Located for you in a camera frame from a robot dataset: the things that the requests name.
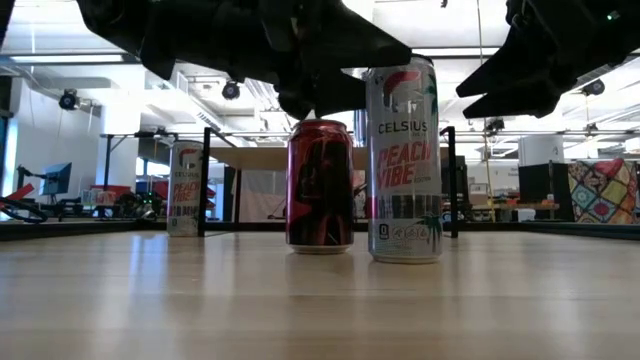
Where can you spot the black aluminium table frame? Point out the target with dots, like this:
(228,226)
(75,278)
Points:
(75,229)

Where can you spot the white cloth panel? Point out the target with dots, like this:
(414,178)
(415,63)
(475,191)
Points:
(260,195)

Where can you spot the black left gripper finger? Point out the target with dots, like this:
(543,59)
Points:
(350,45)
(320,92)

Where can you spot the computer monitor with blue screen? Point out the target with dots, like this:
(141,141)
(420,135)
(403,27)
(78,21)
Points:
(56,179)

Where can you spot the black cabinet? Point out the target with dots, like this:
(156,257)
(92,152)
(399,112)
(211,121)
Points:
(463,175)

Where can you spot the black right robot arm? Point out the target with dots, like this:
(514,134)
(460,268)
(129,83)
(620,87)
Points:
(627,30)

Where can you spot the black background rig frame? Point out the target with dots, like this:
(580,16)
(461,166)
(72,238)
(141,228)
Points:
(107,160)

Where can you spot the wooden shelf with black frame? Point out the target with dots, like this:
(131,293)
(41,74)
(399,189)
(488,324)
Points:
(250,157)

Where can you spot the black ceiling spotlight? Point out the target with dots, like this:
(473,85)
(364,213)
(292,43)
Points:
(230,90)
(69,99)
(593,87)
(495,125)

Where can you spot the white Celsius Peach Vibe can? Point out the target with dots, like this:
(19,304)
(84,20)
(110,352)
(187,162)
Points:
(182,200)
(405,200)

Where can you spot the black computer monitor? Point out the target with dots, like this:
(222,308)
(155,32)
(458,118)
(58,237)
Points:
(535,182)

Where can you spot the black monitor stand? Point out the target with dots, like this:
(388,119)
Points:
(20,182)

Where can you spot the white box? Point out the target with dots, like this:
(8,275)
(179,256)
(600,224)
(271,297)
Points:
(540,150)

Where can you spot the red can with dark figure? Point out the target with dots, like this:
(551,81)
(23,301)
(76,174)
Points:
(320,200)

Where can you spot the colourful patchwork quilt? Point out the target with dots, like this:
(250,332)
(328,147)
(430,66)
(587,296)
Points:
(602,192)

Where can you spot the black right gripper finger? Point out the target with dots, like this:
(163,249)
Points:
(520,104)
(520,67)

